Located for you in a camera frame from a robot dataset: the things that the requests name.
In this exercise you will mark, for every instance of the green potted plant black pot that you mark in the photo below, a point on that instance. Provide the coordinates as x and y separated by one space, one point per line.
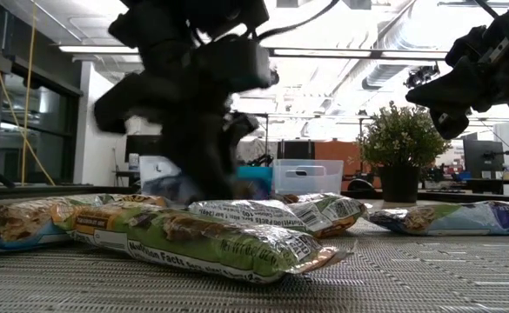
402 139

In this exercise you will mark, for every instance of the black metal rig frame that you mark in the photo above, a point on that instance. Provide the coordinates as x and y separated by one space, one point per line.
266 130

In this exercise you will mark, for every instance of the teal plastic bin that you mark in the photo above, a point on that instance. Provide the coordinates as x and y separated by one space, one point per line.
258 178

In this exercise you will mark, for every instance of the green Chewy granola bar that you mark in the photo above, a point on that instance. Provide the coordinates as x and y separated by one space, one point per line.
202 248
280 213
145 200

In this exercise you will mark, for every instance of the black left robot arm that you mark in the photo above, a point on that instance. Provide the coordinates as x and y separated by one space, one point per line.
162 26

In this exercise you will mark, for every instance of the orange partition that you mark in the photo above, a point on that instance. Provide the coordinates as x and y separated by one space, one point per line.
336 152

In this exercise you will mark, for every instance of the black hanging camera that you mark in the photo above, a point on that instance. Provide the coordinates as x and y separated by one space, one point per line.
419 77

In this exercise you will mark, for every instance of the white container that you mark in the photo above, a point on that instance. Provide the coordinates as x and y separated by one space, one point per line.
133 161

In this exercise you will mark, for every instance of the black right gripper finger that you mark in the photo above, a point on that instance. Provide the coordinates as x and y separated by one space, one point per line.
450 87

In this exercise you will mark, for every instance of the silver ventilation duct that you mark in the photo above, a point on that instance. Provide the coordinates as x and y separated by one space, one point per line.
389 69

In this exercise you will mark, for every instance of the grey woven table mat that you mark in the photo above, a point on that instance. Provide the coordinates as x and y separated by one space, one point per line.
410 278

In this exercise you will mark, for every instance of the black monitor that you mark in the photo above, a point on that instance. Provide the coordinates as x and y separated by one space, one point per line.
482 158
143 148

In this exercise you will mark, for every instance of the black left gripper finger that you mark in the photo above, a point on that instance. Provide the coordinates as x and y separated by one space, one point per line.
241 135
197 161

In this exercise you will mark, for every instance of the long ceiling light bar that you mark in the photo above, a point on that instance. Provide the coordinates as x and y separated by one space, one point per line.
323 53

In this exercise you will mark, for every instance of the clear plastic bin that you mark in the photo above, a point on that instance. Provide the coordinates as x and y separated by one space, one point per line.
306 182
154 169

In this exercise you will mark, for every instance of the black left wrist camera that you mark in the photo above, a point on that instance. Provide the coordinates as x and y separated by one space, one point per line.
236 65

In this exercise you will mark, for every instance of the orange-blue snack bag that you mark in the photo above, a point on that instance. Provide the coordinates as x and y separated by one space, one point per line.
15 226

